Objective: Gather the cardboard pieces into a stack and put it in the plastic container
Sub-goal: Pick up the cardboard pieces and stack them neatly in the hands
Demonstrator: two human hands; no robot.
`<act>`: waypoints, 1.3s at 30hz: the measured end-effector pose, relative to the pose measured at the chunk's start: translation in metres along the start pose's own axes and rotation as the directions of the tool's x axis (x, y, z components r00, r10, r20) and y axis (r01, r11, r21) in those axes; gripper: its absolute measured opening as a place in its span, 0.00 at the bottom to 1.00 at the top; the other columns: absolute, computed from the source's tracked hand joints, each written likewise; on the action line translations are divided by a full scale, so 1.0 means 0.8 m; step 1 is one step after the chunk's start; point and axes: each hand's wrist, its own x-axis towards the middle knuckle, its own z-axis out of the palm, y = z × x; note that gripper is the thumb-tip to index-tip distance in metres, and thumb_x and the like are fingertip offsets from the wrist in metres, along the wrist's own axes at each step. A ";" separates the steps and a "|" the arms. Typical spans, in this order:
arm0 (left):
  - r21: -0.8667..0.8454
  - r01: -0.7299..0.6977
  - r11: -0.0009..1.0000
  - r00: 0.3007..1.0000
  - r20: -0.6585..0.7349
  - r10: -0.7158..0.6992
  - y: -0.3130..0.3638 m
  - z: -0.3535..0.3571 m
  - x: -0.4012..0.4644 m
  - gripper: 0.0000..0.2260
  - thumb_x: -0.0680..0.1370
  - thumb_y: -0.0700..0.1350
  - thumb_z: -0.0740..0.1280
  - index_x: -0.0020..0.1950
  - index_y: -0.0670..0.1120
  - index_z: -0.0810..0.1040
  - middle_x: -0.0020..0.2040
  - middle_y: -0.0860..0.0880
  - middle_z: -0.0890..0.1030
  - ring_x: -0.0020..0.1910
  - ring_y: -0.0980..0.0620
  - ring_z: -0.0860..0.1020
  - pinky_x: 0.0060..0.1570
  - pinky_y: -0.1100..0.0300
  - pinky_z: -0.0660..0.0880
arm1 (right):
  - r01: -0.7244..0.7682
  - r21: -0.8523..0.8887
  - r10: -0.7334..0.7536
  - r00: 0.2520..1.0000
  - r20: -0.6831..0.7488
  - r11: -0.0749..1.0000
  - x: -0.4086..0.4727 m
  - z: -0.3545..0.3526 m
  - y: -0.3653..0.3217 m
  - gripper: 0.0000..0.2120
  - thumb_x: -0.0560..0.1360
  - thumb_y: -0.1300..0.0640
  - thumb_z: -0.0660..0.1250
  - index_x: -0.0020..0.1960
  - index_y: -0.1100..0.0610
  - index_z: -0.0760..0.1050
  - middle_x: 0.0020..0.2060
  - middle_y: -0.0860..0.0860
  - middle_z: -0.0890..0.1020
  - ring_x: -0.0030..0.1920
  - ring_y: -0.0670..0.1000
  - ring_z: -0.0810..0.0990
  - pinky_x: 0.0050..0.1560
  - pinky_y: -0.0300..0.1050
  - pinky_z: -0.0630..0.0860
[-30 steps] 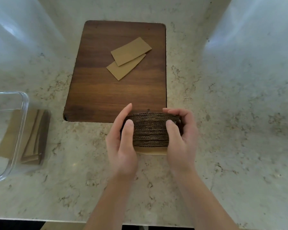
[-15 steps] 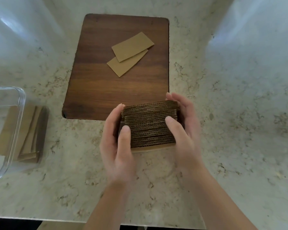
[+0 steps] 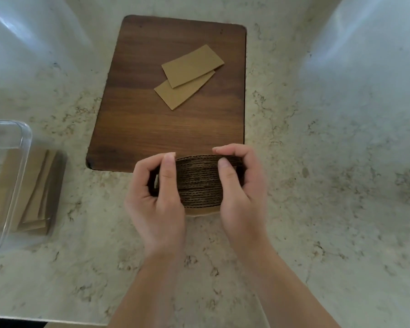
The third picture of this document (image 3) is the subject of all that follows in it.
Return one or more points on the person's left hand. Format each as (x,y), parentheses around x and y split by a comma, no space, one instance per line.
(157,218)

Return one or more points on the person's right hand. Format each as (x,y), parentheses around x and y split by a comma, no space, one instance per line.
(242,208)

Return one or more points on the person's left thumb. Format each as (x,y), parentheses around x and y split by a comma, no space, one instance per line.
(167,177)

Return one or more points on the person's right thumb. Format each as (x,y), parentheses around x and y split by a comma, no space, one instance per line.
(227,182)

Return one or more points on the stack of corrugated cardboard sheets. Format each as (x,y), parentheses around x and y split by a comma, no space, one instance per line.
(200,182)

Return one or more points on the person's left forearm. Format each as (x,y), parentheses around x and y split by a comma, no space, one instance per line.
(150,290)

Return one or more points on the person's right forearm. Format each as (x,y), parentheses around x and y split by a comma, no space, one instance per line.
(280,290)

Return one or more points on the dark wooden cutting board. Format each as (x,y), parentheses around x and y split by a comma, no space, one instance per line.
(140,126)

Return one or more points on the tan cardboard rectangle piece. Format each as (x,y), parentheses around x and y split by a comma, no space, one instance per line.
(177,92)
(191,64)

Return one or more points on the pile of tan cardboard strips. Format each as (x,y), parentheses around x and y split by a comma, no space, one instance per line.
(37,194)

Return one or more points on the clear plastic container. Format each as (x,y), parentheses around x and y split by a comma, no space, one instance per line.
(18,160)

